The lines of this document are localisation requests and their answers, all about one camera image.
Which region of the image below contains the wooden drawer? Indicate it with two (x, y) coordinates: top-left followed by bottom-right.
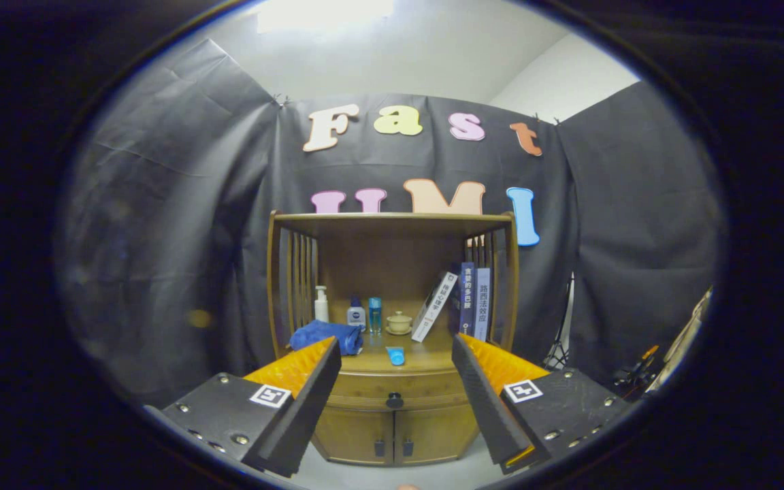
(327, 371), (478, 411)

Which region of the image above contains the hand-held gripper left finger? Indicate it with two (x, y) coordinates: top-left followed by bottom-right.
(159, 335), (342, 478)

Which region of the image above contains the white book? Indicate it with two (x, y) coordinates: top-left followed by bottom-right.
(411, 272), (459, 342)

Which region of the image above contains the wooden cabinet door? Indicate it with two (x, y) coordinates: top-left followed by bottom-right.
(394, 403), (480, 466)
(312, 407), (395, 467)

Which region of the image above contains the wooden countertop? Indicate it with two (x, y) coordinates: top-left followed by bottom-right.
(290, 327), (512, 375)

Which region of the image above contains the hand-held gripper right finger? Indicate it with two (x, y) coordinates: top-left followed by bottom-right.
(452, 332), (632, 475)

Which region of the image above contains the beige curved object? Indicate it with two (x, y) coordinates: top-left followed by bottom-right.
(647, 286), (713, 392)

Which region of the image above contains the black and orange equipment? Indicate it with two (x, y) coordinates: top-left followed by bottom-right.
(610, 344), (662, 399)

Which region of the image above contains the rolled blue towel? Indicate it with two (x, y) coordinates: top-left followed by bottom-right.
(289, 320), (364, 356)

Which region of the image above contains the pale grey-blue book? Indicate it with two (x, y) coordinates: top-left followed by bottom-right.
(474, 267), (491, 341)

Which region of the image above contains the wooden cabinet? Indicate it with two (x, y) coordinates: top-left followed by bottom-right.
(267, 211), (521, 468)

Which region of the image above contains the dark blue book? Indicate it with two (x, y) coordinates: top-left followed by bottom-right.
(448, 262), (476, 336)

